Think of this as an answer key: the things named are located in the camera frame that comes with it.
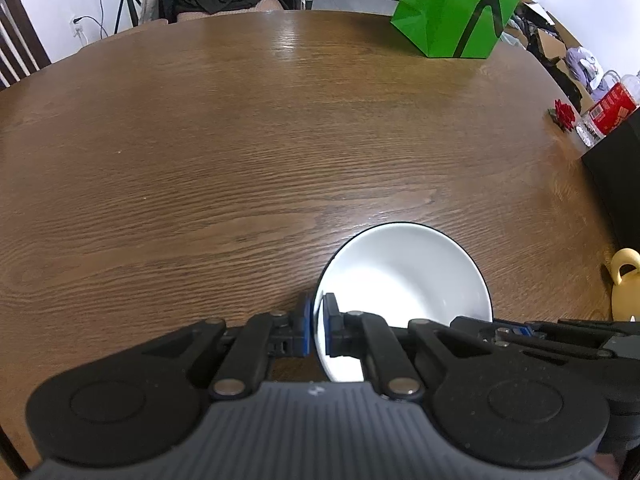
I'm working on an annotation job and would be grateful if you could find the red drink bottle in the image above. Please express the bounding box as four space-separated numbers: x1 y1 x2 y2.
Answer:
575 75 640 148

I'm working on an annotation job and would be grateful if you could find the black paper shopping bag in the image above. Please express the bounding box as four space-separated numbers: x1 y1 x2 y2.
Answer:
582 110 640 252

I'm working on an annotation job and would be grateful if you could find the dark wooden chair left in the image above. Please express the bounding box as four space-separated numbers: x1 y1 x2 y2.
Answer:
0 0 172 92

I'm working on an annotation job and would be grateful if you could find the red rose flower head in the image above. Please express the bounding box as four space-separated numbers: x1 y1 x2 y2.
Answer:
548 100 576 132

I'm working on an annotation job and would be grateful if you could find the green paper shopping bag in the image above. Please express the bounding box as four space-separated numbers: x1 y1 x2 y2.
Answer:
390 0 520 58

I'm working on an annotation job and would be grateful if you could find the yellow mug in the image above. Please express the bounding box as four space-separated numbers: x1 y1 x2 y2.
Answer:
610 248 640 323

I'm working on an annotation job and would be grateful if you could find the white bowl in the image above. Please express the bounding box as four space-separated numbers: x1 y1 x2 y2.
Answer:
314 222 494 382

